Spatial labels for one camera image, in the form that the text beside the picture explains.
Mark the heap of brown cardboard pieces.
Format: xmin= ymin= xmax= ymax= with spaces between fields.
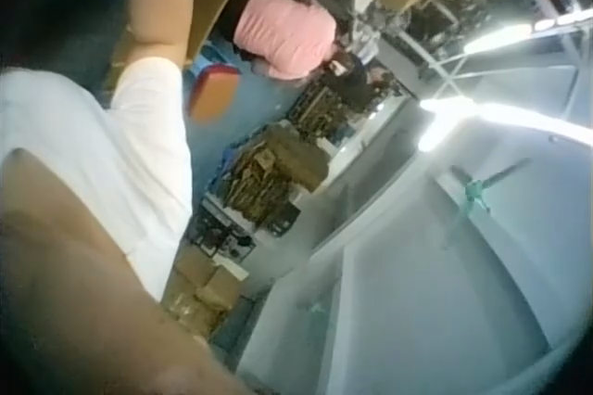
xmin=203 ymin=128 xmax=331 ymax=229

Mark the dark rack of goods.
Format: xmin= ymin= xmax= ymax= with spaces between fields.
xmin=286 ymin=82 xmax=372 ymax=141

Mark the red and orange stool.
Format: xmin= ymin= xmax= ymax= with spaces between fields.
xmin=188 ymin=65 xmax=241 ymax=125

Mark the stack of brown cartons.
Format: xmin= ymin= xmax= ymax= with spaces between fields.
xmin=159 ymin=244 xmax=243 ymax=338

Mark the green ceiling fan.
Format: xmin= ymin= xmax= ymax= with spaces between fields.
xmin=442 ymin=157 xmax=534 ymax=252

